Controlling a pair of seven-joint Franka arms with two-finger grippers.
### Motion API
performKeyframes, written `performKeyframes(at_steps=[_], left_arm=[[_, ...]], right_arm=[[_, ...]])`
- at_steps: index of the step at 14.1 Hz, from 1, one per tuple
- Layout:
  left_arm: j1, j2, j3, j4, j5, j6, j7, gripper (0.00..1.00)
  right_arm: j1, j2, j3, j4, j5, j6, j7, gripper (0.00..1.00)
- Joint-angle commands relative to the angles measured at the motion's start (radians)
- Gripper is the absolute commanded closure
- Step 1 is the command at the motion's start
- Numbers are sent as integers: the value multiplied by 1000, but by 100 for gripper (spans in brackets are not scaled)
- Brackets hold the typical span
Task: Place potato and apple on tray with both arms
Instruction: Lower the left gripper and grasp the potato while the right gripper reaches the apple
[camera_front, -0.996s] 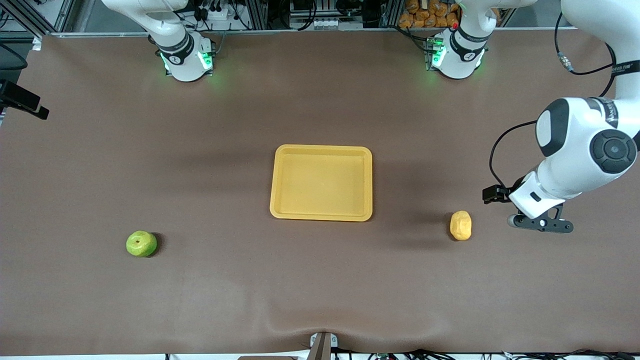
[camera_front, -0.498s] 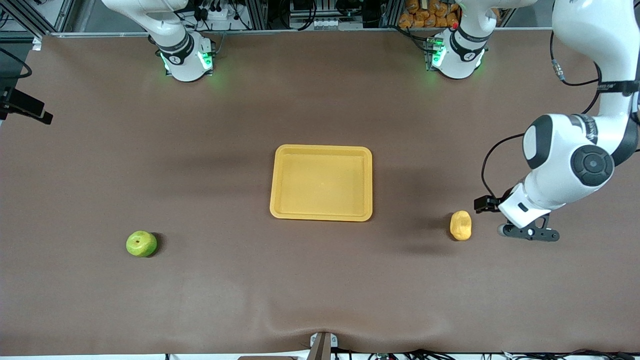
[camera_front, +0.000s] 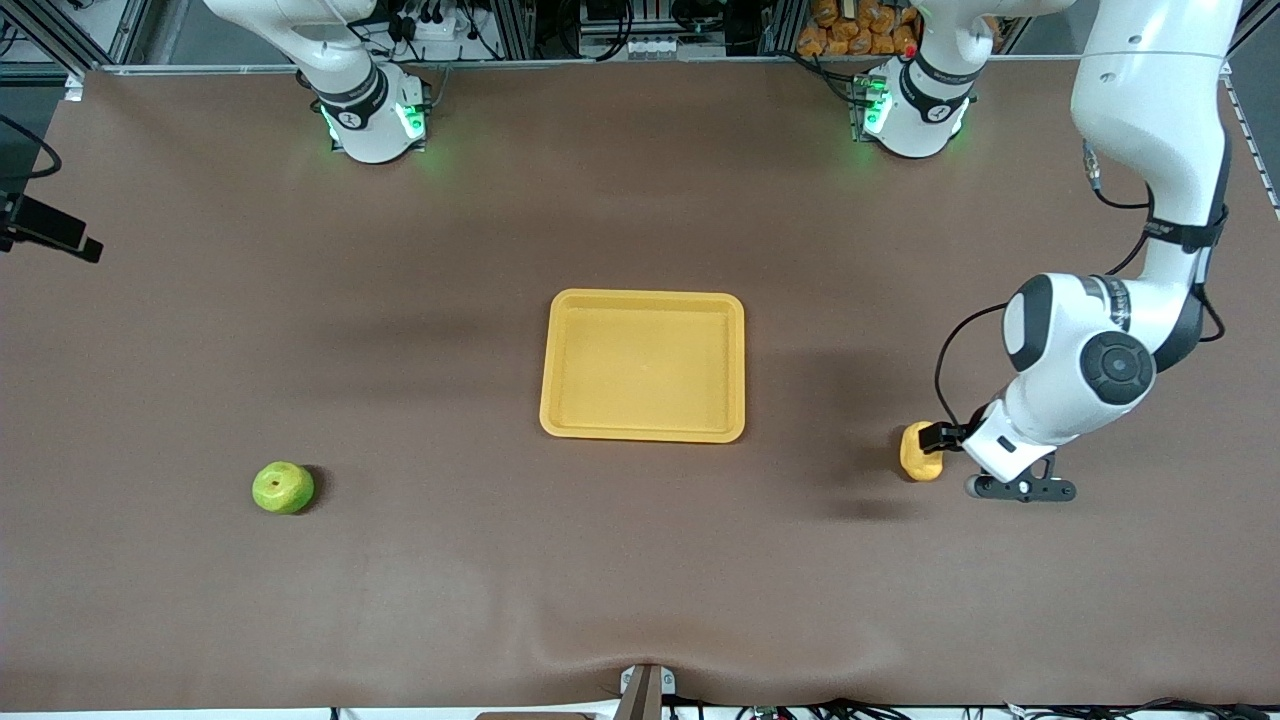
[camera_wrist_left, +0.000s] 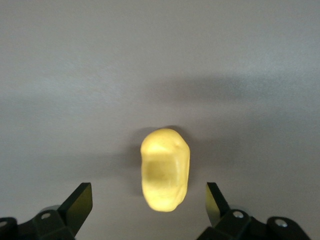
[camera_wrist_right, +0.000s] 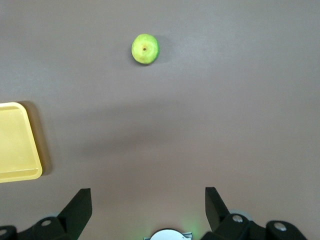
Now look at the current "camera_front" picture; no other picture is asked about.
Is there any yellow potato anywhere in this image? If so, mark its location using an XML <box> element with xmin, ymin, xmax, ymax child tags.
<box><xmin>899</xmin><ymin>421</ymin><xmax>947</xmax><ymax>483</ymax></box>

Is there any green apple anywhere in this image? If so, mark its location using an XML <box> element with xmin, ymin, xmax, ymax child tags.
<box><xmin>251</xmin><ymin>461</ymin><xmax>316</xmax><ymax>516</ymax></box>

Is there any yellow plastic tray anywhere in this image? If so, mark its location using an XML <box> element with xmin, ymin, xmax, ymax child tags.
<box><xmin>539</xmin><ymin>289</ymin><xmax>747</xmax><ymax>444</ymax></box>

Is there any brown table mat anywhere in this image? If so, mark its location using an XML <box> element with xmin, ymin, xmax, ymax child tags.
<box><xmin>0</xmin><ymin>60</ymin><xmax>1280</xmax><ymax>713</ymax></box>

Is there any bag of orange snacks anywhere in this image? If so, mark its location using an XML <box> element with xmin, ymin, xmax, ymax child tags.
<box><xmin>797</xmin><ymin>0</ymin><xmax>921</xmax><ymax>57</ymax></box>

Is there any white power strip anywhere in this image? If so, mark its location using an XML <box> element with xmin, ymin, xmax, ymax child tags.
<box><xmin>620</xmin><ymin>35</ymin><xmax>691</xmax><ymax>61</ymax></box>

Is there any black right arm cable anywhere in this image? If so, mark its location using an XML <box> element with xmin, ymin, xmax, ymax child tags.
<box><xmin>0</xmin><ymin>113</ymin><xmax>64</xmax><ymax>181</ymax></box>

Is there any metal table edge bracket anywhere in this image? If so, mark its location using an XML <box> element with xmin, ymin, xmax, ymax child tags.
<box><xmin>618</xmin><ymin>663</ymin><xmax>677</xmax><ymax>720</ymax></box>

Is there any aluminium frame rail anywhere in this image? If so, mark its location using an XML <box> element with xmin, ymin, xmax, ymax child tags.
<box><xmin>95</xmin><ymin>54</ymin><xmax>1091</xmax><ymax>74</ymax></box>

